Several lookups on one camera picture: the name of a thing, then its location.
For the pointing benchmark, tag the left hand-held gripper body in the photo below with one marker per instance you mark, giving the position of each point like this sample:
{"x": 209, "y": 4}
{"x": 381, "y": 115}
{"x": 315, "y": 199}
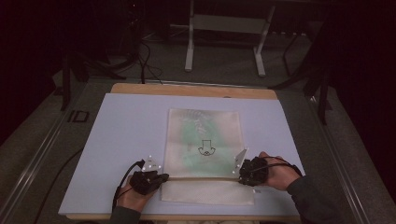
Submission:
{"x": 143, "y": 182}

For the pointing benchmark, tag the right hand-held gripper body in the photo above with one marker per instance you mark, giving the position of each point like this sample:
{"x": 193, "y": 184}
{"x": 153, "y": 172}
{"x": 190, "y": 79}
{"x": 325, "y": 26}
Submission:
{"x": 257, "y": 171}

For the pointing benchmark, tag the translucent zipper bag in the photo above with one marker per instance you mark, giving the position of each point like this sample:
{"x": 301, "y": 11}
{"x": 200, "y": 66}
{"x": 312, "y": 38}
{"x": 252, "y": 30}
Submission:
{"x": 205, "y": 193}

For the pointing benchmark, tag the person's left hand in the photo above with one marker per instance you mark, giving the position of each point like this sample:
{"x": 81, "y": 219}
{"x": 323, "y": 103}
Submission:
{"x": 132, "y": 200}

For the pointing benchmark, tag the person's right hand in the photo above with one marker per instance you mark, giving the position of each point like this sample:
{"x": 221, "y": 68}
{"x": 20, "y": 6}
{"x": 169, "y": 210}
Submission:
{"x": 280, "y": 175}

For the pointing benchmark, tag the light blue mat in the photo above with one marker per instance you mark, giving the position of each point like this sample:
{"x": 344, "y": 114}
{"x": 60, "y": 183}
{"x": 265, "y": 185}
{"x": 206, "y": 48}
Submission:
{"x": 134, "y": 124}

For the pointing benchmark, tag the green cloth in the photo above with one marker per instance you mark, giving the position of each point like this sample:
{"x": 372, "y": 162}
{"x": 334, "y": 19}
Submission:
{"x": 202, "y": 130}

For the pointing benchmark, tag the black metal stand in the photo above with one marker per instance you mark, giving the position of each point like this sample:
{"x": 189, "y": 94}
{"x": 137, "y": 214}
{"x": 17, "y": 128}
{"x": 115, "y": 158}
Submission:
{"x": 323, "y": 90}
{"x": 66, "y": 84}

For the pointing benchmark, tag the white metal stand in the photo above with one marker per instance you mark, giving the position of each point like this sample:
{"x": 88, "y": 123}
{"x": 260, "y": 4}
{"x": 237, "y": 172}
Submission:
{"x": 229, "y": 24}

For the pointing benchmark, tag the black tripod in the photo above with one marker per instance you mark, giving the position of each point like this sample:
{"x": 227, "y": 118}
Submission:
{"x": 135, "y": 28}

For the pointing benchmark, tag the metal floor rail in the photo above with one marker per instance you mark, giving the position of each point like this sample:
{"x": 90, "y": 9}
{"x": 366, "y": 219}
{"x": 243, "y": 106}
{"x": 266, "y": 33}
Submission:
{"x": 339, "y": 158}
{"x": 34, "y": 158}

